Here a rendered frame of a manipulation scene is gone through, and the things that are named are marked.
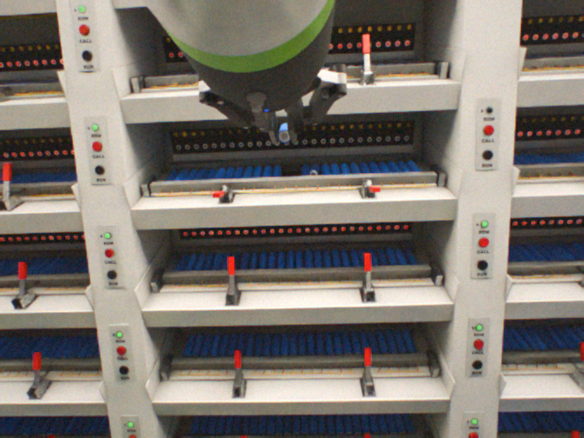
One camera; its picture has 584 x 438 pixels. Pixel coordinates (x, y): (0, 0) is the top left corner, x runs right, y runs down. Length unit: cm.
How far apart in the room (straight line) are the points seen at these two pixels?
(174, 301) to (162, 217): 17
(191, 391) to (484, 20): 89
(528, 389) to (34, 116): 110
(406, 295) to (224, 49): 63
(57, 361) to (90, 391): 12
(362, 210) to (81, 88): 56
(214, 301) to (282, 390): 24
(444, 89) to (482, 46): 9
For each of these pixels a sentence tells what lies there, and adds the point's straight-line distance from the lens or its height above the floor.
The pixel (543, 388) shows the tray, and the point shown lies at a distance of 93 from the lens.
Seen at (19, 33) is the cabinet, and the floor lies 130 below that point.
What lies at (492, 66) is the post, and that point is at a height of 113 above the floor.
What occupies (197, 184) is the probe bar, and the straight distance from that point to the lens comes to 71.
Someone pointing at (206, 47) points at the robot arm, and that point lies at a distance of 17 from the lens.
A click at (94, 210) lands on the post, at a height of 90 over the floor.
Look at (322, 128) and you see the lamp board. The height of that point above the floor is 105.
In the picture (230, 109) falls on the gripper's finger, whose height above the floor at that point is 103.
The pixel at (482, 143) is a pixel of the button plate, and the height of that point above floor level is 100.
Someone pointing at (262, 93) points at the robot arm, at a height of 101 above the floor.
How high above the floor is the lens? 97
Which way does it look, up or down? 9 degrees down
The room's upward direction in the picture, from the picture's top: 2 degrees counter-clockwise
